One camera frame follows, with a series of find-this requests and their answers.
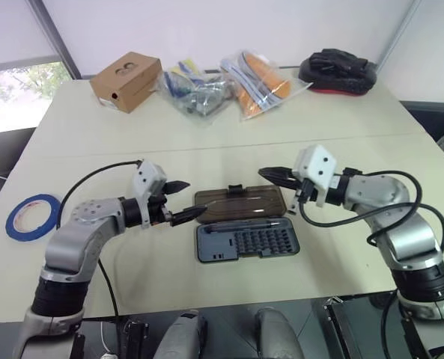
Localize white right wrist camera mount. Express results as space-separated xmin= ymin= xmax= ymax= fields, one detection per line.
xmin=291 ymin=144 xmax=338 ymax=209

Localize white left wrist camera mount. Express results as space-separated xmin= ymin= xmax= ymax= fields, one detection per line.
xmin=131 ymin=159 xmax=168 ymax=229

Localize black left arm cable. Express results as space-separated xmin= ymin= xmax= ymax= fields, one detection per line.
xmin=56 ymin=159 xmax=145 ymax=321

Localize black pad with red base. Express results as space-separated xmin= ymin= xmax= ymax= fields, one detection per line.
xmin=298 ymin=55 xmax=379 ymax=98

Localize plastic bag with orange items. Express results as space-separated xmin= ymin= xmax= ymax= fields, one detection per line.
xmin=219 ymin=49 xmax=314 ymax=122

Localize grey screwdriver bit case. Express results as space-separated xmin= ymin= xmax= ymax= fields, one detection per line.
xmin=193 ymin=182 xmax=301 ymax=265

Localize black box with metal edge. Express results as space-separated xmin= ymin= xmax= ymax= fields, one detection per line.
xmin=321 ymin=295 xmax=361 ymax=359

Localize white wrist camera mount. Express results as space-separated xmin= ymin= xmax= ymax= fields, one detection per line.
xmin=131 ymin=159 xmax=168 ymax=229
xmin=291 ymin=144 xmax=338 ymax=209

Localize thin white cable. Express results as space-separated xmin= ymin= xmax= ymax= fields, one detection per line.
xmin=100 ymin=320 xmax=113 ymax=355

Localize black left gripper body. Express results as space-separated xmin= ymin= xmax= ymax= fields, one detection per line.
xmin=146 ymin=192 xmax=174 ymax=227

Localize white window roller blind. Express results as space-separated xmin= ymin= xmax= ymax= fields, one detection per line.
xmin=0 ymin=0 xmax=60 ymax=67

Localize grey precision screwdriver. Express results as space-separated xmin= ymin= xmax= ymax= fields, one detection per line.
xmin=202 ymin=220 xmax=285 ymax=233

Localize black gloves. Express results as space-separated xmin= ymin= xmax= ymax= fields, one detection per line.
xmin=308 ymin=47 xmax=369 ymax=77

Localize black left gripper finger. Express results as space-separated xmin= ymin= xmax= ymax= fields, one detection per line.
xmin=170 ymin=204 xmax=207 ymax=227
xmin=164 ymin=180 xmax=191 ymax=195

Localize plastic bag with blue parts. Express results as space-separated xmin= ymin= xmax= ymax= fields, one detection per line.
xmin=160 ymin=57 xmax=238 ymax=120

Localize blue tape roll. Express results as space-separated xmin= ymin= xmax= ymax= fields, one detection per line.
xmin=4 ymin=192 xmax=63 ymax=245

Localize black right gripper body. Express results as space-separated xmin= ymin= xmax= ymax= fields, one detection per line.
xmin=288 ymin=178 xmax=318 ymax=215

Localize brown cardboard box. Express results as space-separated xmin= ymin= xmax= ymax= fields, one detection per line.
xmin=89 ymin=51 xmax=164 ymax=114

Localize dark rounded grey shape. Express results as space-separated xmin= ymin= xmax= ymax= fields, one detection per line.
xmin=153 ymin=310 xmax=208 ymax=359
xmin=254 ymin=306 xmax=305 ymax=359

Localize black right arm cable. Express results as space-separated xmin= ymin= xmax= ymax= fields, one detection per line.
xmin=299 ymin=170 xmax=444 ymax=248

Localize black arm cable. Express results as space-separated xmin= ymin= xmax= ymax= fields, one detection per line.
xmin=56 ymin=159 xmax=145 ymax=321
xmin=299 ymin=170 xmax=444 ymax=248

